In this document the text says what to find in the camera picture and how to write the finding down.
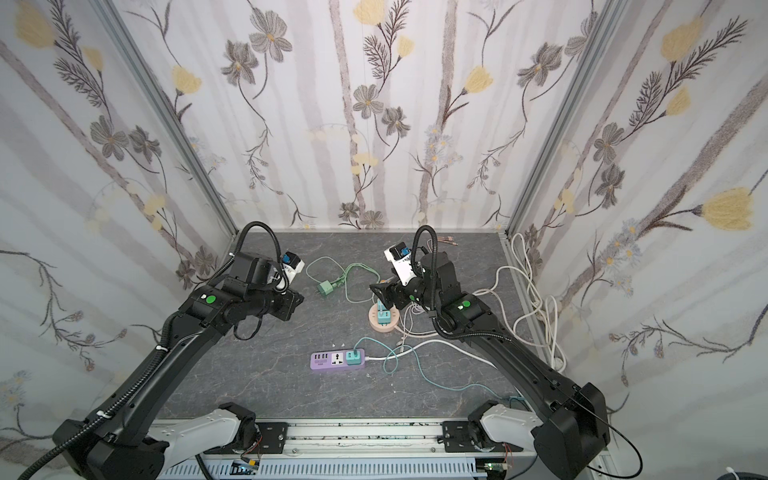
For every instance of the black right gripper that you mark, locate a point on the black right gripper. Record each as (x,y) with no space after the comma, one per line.
(393,291)

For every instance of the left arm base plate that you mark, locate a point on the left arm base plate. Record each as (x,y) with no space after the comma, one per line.
(271,439)

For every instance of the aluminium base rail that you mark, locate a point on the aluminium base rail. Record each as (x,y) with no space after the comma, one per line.
(391,448)

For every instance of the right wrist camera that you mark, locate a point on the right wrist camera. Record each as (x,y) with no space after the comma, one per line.
(399,255)

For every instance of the green charger cube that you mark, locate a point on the green charger cube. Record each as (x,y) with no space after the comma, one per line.
(325,288)

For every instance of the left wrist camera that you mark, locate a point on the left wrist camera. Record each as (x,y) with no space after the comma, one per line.
(292,265)

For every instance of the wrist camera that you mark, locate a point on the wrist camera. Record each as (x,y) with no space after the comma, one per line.
(292,265)
(399,255)

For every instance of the teal charger cube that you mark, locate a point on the teal charger cube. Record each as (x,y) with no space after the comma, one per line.
(354,357)
(383,315)

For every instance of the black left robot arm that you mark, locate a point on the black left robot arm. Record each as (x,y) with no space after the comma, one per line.
(113,441)

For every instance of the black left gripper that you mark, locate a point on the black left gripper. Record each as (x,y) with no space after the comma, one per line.
(287,303)

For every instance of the purple power strip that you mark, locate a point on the purple power strip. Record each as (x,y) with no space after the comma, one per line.
(331,361)

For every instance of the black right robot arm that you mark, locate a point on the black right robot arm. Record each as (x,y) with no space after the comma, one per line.
(572,426)

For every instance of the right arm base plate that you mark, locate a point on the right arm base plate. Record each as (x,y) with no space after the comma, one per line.
(463,436)

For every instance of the pink round power strip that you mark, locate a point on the pink round power strip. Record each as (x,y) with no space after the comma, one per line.
(395,320)

